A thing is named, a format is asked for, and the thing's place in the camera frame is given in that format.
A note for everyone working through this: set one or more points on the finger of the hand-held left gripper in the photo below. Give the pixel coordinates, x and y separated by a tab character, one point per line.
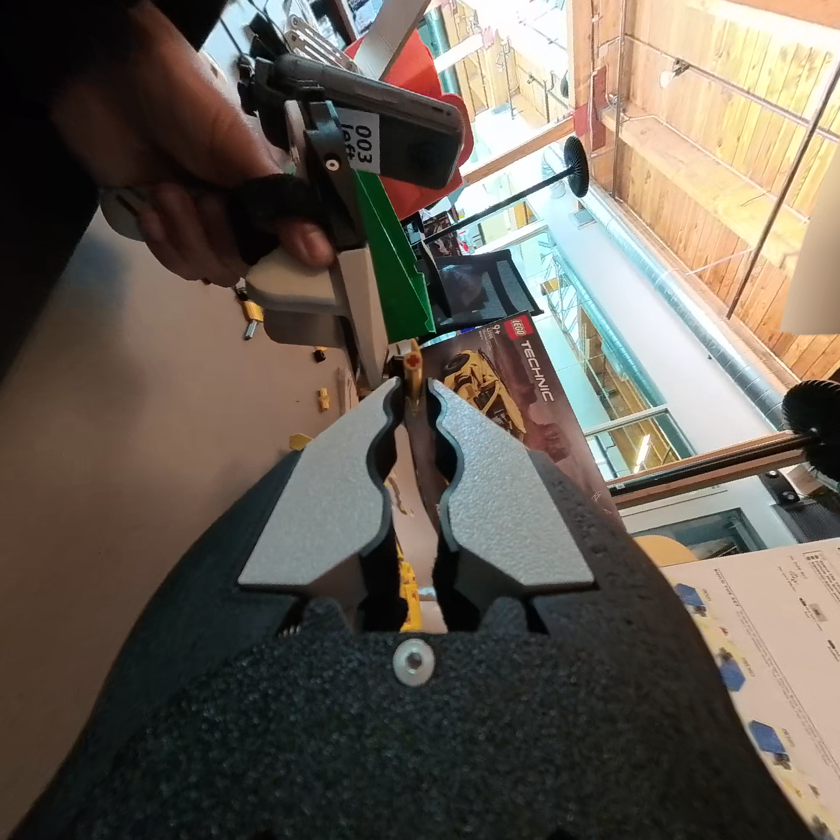
371	315
289	289

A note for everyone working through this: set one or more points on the black metal pole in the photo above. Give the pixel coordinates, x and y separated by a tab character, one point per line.
577	167
814	420

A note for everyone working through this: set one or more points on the gold brick with metal pin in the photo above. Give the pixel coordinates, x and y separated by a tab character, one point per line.
250	308

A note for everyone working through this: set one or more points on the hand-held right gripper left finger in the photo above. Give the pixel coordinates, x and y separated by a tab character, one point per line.
315	512

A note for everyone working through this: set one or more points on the person's left hand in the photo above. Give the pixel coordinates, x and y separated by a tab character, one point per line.
164	131

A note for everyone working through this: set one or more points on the black mesh office chair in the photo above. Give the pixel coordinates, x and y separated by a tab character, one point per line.
485	289

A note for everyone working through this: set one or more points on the black yellow brick subassembly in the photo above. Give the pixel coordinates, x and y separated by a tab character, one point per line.
413	371

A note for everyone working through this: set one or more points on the printed instruction sheet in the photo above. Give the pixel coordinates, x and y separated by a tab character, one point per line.
774	656

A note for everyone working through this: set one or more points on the red plastic tote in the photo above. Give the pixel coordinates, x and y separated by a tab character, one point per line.
420	72

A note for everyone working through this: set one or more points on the yellow brick car model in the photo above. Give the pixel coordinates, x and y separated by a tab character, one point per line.
408	590

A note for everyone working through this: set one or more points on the wooden post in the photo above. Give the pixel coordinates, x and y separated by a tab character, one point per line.
656	495

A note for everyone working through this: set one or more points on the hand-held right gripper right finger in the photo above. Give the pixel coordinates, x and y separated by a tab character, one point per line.
518	518

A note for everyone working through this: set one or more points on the green plastic bin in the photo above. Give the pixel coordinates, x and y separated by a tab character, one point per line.
394	262

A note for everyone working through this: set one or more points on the grey desk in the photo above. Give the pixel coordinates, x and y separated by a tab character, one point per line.
164	426

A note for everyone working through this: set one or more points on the car set box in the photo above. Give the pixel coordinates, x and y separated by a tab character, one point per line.
525	407

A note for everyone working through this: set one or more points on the silver metal book stand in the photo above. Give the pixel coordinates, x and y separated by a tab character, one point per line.
315	39

